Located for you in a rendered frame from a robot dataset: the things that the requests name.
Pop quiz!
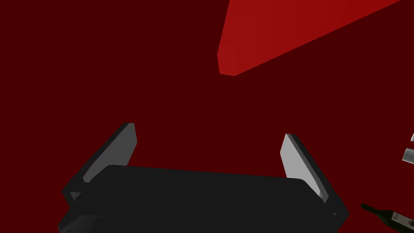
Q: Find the grey metal cylinder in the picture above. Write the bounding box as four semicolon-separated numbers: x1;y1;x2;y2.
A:
401;132;414;163

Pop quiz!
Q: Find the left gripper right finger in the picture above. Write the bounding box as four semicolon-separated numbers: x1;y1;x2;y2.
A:
279;132;350;224

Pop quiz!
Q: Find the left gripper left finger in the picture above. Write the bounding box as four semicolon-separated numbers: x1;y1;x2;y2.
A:
61;122;138;210

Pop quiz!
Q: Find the dark wine bottle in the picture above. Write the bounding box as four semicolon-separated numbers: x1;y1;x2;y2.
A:
360;203;414;229

